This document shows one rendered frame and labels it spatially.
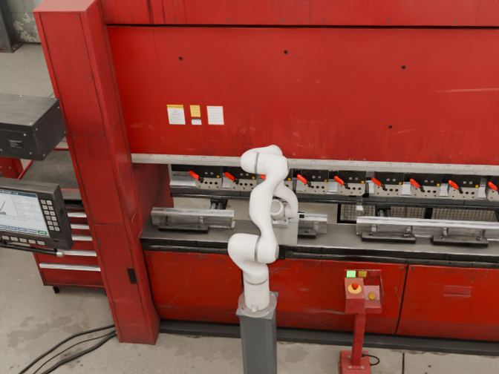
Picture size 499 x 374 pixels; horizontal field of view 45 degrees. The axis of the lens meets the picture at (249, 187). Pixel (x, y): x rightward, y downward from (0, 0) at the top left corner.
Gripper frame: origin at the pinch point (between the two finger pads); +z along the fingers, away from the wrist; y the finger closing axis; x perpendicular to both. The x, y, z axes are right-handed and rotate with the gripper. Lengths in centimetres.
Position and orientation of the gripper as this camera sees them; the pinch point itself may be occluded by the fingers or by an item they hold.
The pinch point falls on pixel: (280, 218)
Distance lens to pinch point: 342.7
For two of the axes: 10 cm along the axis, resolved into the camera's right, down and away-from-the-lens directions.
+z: 1.4, 2.3, 9.6
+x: -1.1, 9.7, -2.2
